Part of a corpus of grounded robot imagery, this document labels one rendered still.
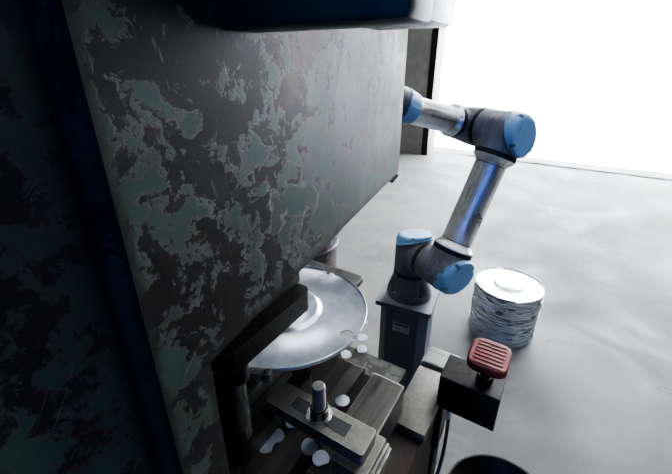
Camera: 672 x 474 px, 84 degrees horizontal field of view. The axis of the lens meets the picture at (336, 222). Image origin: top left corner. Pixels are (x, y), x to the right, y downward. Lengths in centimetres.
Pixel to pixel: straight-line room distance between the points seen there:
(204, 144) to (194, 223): 4
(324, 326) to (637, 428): 139
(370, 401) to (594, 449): 115
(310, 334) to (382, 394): 15
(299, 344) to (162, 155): 45
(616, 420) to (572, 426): 17
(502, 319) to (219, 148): 168
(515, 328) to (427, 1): 173
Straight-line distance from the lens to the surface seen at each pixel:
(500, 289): 184
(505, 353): 68
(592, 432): 173
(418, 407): 72
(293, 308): 51
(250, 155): 24
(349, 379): 66
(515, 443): 158
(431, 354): 84
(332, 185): 33
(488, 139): 110
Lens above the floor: 119
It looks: 24 degrees down
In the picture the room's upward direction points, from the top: straight up
